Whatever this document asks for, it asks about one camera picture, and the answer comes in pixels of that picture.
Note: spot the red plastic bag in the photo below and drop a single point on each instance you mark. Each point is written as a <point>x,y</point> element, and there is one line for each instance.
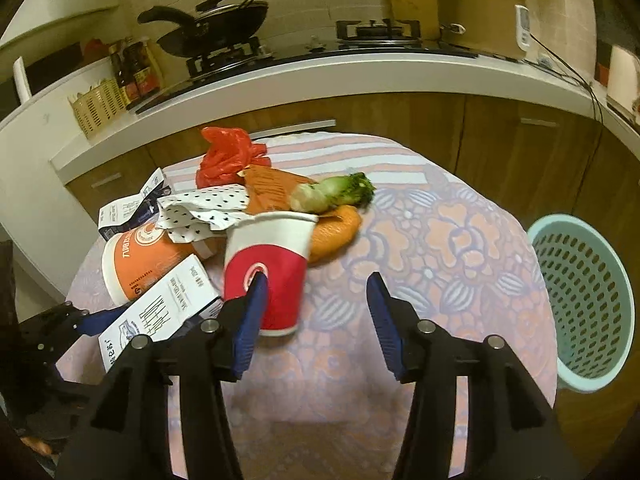
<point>225,155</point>

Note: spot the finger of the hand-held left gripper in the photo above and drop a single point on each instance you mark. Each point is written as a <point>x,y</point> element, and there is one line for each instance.
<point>100,321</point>

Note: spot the teal plastic basket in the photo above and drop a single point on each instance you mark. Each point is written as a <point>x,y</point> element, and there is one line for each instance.
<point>582,384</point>

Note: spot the orange snack wrapper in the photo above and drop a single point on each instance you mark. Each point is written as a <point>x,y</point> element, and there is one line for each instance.
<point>270,187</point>

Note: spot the orange peel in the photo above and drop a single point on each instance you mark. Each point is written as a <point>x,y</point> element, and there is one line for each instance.
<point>335,235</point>

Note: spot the white kitchen counter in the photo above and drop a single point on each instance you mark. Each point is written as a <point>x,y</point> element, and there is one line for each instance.
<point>350,75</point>

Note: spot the red and white paper cup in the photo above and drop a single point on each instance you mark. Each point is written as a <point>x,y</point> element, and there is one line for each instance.
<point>280,260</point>

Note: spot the polka dot paper wrapper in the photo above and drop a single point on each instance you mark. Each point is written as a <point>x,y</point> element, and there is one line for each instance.
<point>200,205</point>

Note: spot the yellow plastic basket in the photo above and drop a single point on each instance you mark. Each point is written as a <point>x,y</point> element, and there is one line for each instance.
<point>97,107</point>

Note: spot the white kettle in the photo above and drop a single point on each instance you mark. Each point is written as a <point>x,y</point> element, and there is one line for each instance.
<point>622,75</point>

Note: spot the green vegetable stump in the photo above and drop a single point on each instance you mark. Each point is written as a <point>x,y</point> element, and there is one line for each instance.
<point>325,192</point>

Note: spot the black wok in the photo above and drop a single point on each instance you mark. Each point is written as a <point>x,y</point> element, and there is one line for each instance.
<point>210,30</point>

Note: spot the floral striped tablecloth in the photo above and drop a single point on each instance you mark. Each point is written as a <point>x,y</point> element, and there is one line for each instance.
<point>425,220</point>

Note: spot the white milk carton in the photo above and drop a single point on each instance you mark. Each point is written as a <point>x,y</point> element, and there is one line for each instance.
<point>120,212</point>
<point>165,300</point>

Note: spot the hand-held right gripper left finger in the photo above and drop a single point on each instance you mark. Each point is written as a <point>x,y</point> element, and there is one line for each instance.
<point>250,320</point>

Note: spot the steel stock pot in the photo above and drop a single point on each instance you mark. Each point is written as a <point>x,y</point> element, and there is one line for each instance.
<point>475,15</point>

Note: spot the black gas stove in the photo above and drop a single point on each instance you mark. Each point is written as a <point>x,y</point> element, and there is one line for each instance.
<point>300,52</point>

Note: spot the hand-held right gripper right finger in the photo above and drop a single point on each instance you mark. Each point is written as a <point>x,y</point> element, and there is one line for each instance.
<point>385,325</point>

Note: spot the flattened white milk carton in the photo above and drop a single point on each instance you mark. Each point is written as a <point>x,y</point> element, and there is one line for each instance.
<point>120,212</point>

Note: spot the orange and white paper tub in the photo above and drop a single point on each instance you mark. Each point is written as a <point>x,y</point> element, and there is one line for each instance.
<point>145,255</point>

